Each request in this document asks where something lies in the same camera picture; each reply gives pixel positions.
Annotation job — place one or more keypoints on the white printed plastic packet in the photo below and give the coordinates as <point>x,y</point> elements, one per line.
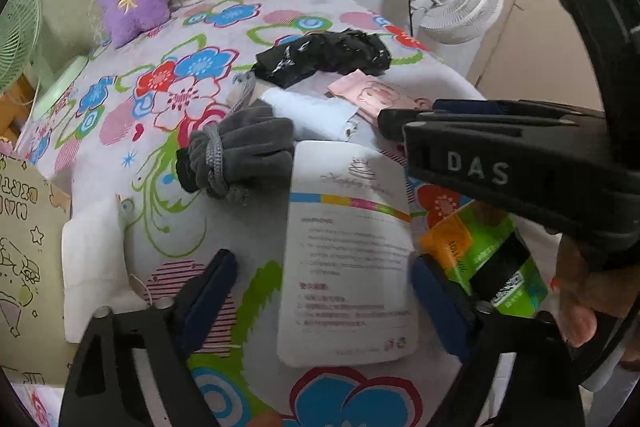
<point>345,267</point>

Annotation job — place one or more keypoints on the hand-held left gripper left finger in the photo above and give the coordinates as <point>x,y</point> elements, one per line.
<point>210,292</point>

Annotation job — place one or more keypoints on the person's right hand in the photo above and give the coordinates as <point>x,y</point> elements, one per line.
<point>585,307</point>

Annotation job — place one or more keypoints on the pink packet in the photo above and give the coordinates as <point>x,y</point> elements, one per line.
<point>375,94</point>

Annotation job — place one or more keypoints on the black plastic bag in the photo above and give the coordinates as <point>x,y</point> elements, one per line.
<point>340,52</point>

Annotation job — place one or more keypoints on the green desk fan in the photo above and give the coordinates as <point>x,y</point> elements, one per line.
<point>15,42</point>

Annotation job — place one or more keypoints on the beige wooden wardrobe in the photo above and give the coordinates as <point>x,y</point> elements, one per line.
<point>540,32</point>

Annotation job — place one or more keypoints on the wooden headboard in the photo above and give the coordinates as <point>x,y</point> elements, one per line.
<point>12,107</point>

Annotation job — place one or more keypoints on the grey gloves bundle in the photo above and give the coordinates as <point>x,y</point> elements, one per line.
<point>250,142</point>

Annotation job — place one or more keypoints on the white rolled cloth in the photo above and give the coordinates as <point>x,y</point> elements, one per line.
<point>315,112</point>

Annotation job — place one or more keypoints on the yellow cartoon fabric storage box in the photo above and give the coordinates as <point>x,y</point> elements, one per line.
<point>25,257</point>

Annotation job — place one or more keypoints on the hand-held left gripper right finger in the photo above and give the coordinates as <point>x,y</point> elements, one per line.
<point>440,302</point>

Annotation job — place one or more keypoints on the colourful tissue packet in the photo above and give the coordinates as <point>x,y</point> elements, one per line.
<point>500,257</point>

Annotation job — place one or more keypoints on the white towel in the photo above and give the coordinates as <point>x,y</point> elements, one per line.
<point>95,267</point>

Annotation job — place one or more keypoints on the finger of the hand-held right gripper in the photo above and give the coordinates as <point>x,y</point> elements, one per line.
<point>475,107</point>
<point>400,122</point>

